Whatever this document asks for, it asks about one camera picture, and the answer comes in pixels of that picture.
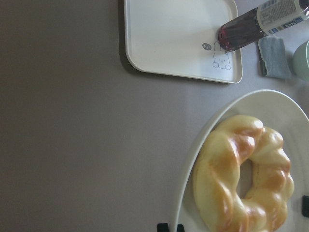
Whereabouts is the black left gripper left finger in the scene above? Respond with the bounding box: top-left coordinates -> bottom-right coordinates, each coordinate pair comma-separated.
156,223 -> 169,232

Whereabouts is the grey folded cloth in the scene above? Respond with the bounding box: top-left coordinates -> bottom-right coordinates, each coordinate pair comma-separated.
257,36 -> 292,79

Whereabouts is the green bowl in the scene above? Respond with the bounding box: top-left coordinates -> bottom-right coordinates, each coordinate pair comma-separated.
292,41 -> 309,82

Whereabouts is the glazed twisted donut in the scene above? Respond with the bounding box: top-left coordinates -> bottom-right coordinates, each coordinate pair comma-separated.
192,115 -> 294,232

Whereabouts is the white round plate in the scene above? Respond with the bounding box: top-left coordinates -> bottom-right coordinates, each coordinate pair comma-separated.
170,90 -> 309,232

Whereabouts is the white rectangular tray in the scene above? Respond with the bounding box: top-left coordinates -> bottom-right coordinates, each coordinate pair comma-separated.
124,0 -> 243,84

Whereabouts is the dark red sauce bottle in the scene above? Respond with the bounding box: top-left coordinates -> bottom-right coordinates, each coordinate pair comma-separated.
217,0 -> 309,52

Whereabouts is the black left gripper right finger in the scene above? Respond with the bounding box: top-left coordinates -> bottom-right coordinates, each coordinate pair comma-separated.
176,224 -> 184,232

